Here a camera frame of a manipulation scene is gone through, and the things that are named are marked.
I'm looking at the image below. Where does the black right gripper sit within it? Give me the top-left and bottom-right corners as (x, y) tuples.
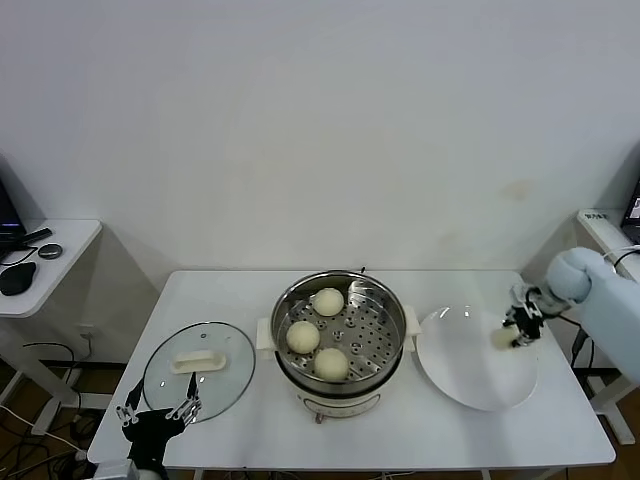
(502, 298), (546, 350)

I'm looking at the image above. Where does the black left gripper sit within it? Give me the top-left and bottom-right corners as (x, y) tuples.
(115, 373), (204, 466)

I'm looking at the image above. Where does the glass pot lid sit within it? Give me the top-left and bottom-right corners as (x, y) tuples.
(142, 320), (257, 425)

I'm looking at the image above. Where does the stainless steel steamer pot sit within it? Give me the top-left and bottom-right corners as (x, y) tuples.
(256, 270), (421, 386)

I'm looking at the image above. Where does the white round plate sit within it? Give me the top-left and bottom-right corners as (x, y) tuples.
(417, 304), (540, 412)

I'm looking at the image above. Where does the white side table with label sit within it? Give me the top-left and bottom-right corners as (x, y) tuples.
(577, 207), (640, 446)

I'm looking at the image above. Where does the white side table with mouse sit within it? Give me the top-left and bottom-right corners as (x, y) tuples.
(0, 218), (105, 436)

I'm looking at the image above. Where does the black laptop with white windows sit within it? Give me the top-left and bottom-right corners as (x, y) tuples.
(621, 175), (640, 246)

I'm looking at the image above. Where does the white electric cooker base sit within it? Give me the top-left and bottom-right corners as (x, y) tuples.
(257, 319), (419, 426)

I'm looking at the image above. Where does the black computer mouse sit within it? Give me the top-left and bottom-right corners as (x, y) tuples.
(0, 261), (39, 297)

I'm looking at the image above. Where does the black remote stick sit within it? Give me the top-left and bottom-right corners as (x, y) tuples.
(19, 228), (54, 247)

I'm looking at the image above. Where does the black laptop with purple screen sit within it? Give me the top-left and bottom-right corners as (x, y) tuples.
(0, 174), (27, 252)

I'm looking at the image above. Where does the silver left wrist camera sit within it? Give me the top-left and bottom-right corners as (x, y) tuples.
(94, 459), (139, 480)

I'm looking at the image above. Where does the black floor cable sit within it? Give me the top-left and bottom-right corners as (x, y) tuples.
(22, 341), (84, 416)

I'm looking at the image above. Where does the white cable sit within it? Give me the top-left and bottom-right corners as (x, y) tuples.
(603, 245), (640, 262)

